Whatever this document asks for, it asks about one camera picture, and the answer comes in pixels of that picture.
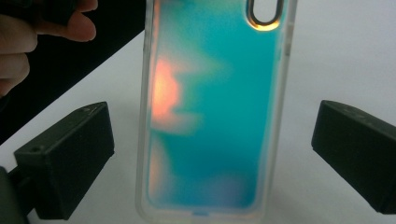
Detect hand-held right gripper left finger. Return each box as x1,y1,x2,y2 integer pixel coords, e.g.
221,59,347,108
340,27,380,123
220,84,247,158
13,101,116,221

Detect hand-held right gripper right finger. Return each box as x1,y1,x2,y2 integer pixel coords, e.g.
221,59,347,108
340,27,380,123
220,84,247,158
311,100,396,215

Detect iridescent teal phone case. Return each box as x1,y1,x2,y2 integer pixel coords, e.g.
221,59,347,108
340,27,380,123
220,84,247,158
134,0,298,224

